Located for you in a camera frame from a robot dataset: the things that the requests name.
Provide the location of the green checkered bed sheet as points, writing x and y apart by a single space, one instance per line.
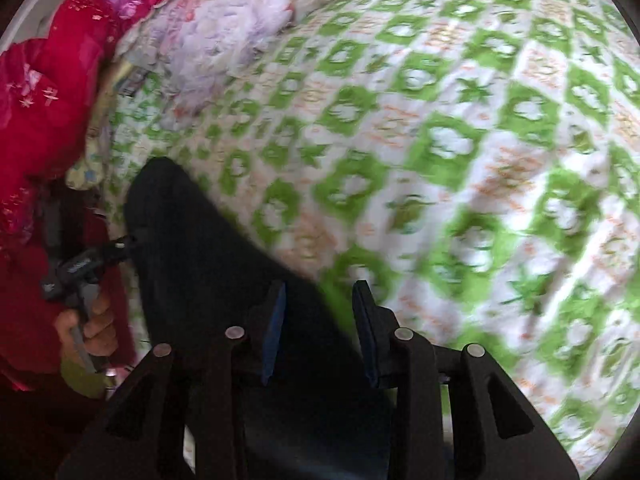
450 160

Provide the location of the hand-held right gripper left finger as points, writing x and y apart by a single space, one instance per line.
274 332

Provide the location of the person's left hand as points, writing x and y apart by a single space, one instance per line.
100 330

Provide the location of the yellow patterned cloth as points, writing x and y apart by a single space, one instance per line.
85 170

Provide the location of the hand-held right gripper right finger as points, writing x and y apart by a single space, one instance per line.
364 332

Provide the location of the floral purple pillow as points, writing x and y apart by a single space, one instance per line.
235 25

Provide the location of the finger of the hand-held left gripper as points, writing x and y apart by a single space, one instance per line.
120 251

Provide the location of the red floral quilt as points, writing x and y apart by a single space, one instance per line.
50 110

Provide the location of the black pants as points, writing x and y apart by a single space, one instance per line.
200 260

